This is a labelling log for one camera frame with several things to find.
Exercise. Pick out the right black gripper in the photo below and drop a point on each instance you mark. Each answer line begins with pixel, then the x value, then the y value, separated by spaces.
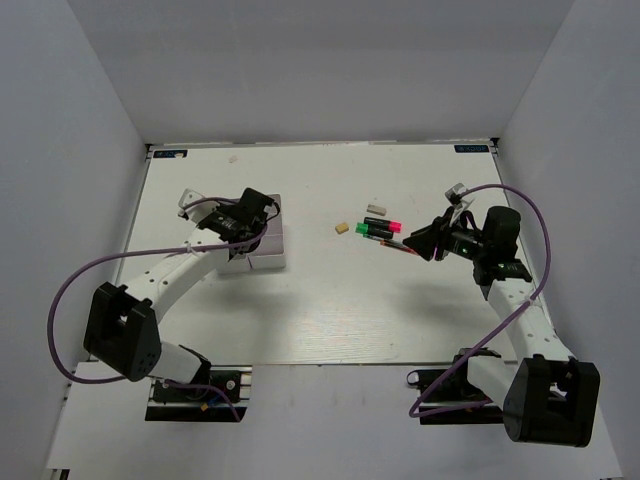
pixel 438 234

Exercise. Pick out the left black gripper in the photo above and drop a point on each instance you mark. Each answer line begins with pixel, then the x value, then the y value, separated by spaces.
pixel 224 209

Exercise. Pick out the grey white eraser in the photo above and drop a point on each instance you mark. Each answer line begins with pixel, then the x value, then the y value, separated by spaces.
pixel 376 210

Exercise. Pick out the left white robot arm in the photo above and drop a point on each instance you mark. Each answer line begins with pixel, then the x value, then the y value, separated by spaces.
pixel 123 324

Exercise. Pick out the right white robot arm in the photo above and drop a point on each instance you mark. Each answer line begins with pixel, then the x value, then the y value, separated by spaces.
pixel 548 396

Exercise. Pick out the right white organizer box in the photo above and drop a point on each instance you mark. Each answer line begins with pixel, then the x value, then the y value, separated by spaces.
pixel 270 255

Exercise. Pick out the pink highlighter marker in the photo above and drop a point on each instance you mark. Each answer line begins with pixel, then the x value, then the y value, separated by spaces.
pixel 392 226

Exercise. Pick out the red gel pen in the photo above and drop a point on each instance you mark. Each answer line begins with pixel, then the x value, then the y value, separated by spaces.
pixel 388 243

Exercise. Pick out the right blue table label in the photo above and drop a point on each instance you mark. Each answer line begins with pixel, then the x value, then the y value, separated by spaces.
pixel 471 148

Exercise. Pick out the blue table label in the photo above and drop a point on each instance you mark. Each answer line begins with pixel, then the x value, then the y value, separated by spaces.
pixel 471 148
pixel 170 154

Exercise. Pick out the green highlighter marker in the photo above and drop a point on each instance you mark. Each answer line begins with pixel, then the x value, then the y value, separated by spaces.
pixel 374 231

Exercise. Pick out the tan eraser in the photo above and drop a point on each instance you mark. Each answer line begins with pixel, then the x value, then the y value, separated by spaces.
pixel 342 228

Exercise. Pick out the left blue table label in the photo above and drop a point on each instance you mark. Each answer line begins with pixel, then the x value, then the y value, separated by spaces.
pixel 170 154

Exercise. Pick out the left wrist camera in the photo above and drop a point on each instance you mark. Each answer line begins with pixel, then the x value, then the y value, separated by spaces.
pixel 194 207

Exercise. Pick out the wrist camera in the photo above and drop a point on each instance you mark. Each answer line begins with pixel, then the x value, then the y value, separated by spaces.
pixel 194 207
pixel 460 199

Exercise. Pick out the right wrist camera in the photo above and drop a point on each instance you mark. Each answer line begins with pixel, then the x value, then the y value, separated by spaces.
pixel 460 199

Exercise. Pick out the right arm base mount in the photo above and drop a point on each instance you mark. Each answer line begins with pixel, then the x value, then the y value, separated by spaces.
pixel 455 390

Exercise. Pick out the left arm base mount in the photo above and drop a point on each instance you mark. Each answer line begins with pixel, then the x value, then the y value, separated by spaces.
pixel 225 400

